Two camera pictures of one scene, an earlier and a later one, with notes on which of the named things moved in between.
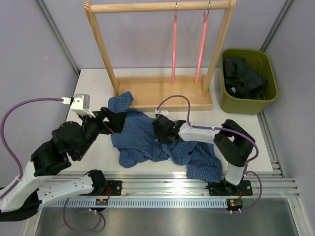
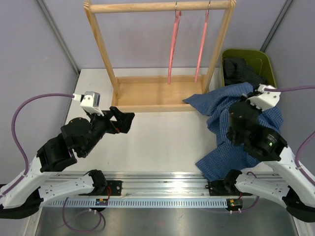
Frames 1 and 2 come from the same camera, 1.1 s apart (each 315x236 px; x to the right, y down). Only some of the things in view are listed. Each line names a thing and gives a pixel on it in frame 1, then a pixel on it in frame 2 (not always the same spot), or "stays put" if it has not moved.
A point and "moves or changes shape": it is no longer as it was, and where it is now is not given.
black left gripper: [116, 120] stays put
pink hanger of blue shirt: [174, 46] moves or changes shape
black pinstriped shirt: [240, 81] stays put
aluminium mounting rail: [271, 184] stays put
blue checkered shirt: [137, 142] to [223, 158]
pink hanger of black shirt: [205, 18] stays put
